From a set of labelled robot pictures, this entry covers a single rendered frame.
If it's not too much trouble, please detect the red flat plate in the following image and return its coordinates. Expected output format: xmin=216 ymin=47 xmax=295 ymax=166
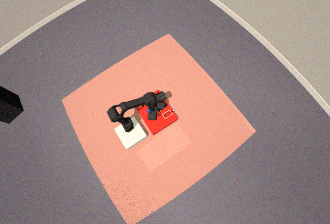
xmin=136 ymin=100 xmax=178 ymax=135

